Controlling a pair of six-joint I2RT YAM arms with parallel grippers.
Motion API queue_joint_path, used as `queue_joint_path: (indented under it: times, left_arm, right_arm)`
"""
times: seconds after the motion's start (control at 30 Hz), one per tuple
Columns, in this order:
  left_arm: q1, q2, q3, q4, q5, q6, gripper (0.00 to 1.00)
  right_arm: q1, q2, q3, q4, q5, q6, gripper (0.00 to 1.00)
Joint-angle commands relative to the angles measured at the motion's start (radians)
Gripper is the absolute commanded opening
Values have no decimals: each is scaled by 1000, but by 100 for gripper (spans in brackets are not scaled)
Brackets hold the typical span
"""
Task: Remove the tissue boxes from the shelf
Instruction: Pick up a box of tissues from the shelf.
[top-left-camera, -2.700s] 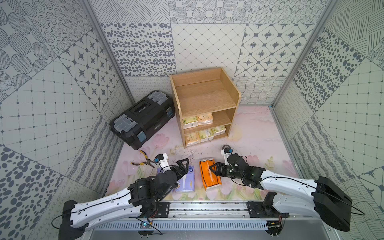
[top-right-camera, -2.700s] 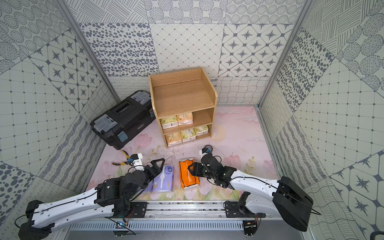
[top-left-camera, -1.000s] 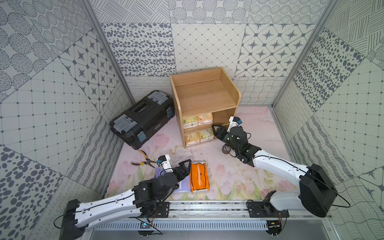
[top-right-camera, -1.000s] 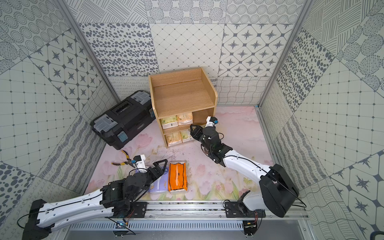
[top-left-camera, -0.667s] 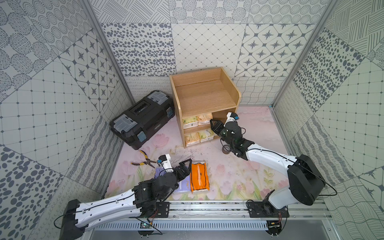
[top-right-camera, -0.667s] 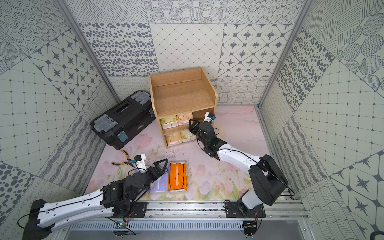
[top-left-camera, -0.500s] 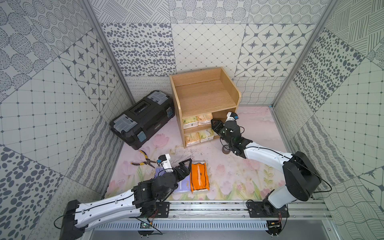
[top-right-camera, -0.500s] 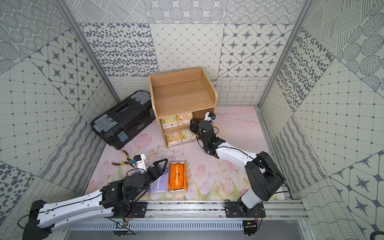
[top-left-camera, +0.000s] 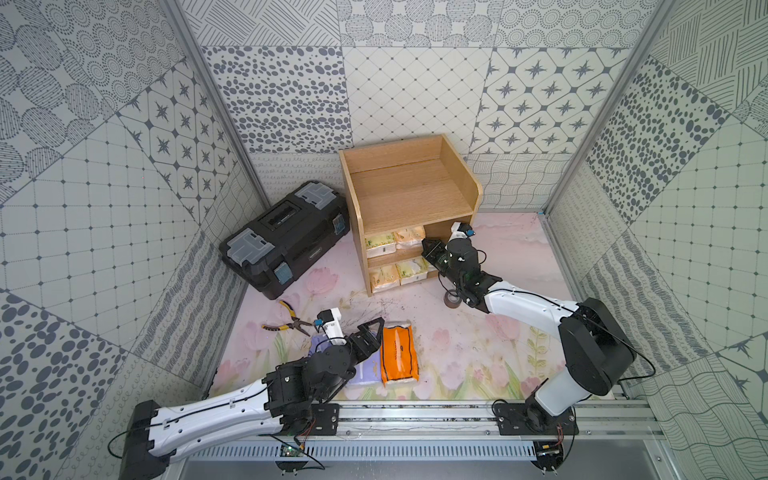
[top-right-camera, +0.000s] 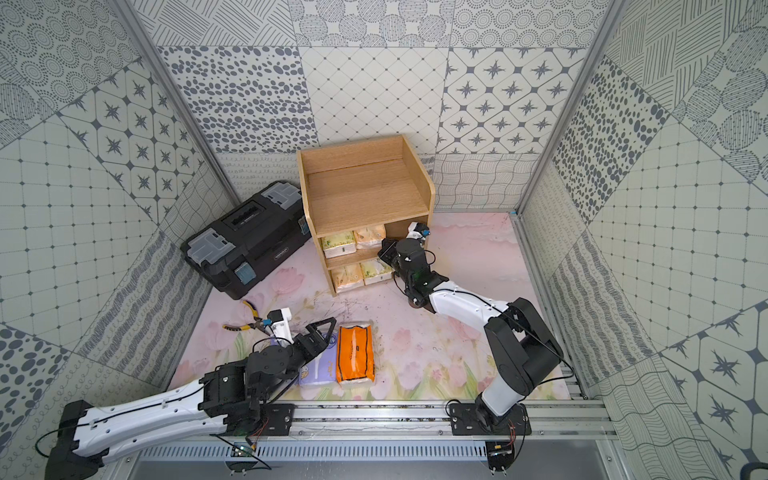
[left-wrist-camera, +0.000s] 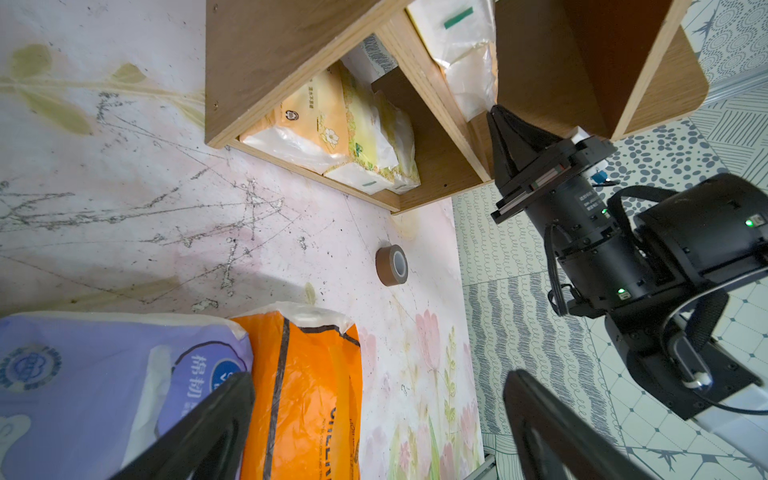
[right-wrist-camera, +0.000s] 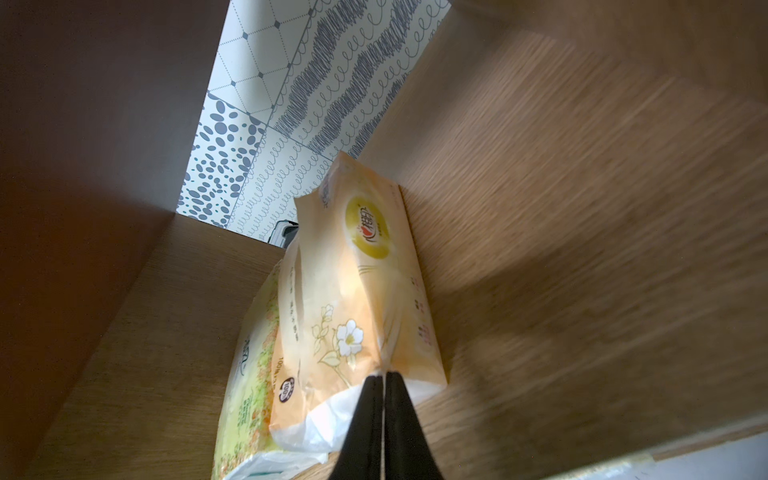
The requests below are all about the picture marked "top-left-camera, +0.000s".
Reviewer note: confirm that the grey tape roll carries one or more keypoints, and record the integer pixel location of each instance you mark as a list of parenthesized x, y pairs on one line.
[(452, 300)]

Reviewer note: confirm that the black plastic toolbox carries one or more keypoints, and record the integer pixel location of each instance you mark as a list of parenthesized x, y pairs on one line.
[(274, 250)]

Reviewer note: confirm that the green tissue pack middle shelf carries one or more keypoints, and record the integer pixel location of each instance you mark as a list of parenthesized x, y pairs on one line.
[(380, 245)]

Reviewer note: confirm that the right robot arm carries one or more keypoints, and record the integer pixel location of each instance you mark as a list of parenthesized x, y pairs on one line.
[(596, 350)]

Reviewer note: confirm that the aluminium mounting rail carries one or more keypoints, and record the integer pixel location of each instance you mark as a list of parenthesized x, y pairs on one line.
[(596, 419)]

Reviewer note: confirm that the wooden shelf unit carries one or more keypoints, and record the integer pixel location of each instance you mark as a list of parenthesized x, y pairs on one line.
[(422, 181)]

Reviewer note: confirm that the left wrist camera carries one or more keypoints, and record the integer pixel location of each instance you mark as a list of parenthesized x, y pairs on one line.
[(328, 323)]

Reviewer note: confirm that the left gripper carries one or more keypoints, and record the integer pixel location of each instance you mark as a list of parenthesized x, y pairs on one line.
[(361, 341)]

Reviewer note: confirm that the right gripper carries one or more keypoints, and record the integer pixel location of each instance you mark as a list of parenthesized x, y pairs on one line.
[(430, 253)]

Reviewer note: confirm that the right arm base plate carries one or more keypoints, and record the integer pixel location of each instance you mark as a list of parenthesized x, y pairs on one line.
[(528, 419)]

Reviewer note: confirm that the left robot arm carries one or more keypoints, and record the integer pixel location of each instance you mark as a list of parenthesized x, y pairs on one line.
[(284, 400)]

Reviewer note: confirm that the beige tissue pack shelf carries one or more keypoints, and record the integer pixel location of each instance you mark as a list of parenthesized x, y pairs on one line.
[(410, 237)]

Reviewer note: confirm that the orange tissue pack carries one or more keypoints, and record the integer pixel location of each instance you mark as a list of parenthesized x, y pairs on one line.
[(398, 355)]

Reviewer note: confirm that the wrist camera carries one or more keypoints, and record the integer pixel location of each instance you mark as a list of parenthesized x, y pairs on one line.
[(328, 323), (461, 230)]

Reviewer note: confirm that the yellow handled pliers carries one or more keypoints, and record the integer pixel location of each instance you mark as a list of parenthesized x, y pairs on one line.
[(295, 322)]

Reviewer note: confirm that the yellow tissue pack bottom left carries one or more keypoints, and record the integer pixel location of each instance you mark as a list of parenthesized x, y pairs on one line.
[(384, 278)]

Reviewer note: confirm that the green tissue pack bottom middle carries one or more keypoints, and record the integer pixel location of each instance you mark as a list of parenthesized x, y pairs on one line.
[(412, 270)]

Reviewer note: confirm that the purple tissue pack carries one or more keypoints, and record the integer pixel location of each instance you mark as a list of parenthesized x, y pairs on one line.
[(368, 372), (318, 344)]

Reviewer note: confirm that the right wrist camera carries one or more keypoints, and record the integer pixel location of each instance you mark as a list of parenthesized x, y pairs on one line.
[(461, 230)]

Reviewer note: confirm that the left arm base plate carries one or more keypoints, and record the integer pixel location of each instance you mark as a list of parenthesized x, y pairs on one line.
[(319, 420)]

